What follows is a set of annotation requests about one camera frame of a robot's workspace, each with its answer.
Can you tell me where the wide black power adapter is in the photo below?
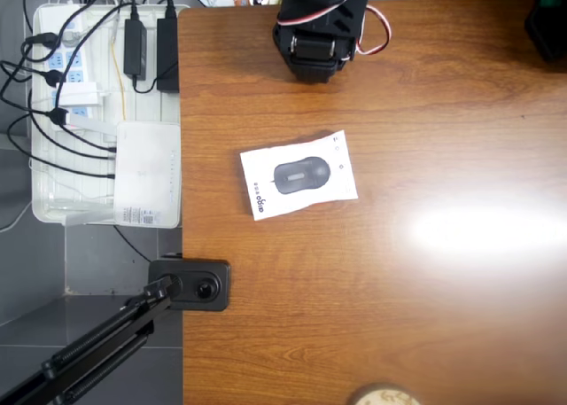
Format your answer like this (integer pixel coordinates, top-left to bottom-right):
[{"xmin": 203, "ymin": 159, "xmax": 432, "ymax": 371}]
[{"xmin": 156, "ymin": 17, "xmax": 181, "ymax": 94}]

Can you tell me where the slim black power adapter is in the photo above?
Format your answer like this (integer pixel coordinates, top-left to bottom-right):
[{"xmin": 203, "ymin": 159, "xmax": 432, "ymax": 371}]
[{"xmin": 122, "ymin": 18, "xmax": 149, "ymax": 81}]

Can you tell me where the black spring boom stand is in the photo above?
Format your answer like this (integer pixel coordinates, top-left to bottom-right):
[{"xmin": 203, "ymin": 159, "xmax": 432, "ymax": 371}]
[{"xmin": 0, "ymin": 257, "xmax": 232, "ymax": 405}]

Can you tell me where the black second arm base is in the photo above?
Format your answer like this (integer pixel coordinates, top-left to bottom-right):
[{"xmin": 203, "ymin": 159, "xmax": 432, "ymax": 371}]
[{"xmin": 524, "ymin": 0, "xmax": 567, "ymax": 65}]

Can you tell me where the orange white mouse box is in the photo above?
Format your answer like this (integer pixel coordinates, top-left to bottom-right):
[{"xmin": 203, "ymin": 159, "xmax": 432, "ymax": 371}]
[{"xmin": 239, "ymin": 129, "xmax": 359, "ymax": 222}]

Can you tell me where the white power strip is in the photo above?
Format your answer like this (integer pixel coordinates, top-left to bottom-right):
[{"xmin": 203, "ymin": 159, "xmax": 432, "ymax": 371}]
[{"xmin": 42, "ymin": 14, "xmax": 105, "ymax": 122}]

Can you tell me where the red white servo cable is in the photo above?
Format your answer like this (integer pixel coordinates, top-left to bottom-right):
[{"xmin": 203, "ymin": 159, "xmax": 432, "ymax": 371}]
[{"xmin": 275, "ymin": 0, "xmax": 392, "ymax": 56}]

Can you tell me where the white plug adapter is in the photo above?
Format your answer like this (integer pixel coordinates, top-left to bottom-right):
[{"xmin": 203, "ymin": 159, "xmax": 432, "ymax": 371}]
[{"xmin": 57, "ymin": 81, "xmax": 101, "ymax": 109}]

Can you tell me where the white plastic tray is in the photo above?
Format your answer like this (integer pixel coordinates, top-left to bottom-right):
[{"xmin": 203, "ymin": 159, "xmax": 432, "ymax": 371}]
[{"xmin": 31, "ymin": 4, "xmax": 183, "ymax": 223}]

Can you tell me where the round wooden coaster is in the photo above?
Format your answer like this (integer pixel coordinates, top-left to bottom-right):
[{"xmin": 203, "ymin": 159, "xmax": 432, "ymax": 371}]
[{"xmin": 352, "ymin": 383, "xmax": 422, "ymax": 405}]

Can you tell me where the white router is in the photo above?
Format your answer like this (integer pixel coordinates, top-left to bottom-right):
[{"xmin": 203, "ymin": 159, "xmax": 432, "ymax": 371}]
[{"xmin": 65, "ymin": 113, "xmax": 183, "ymax": 230}]

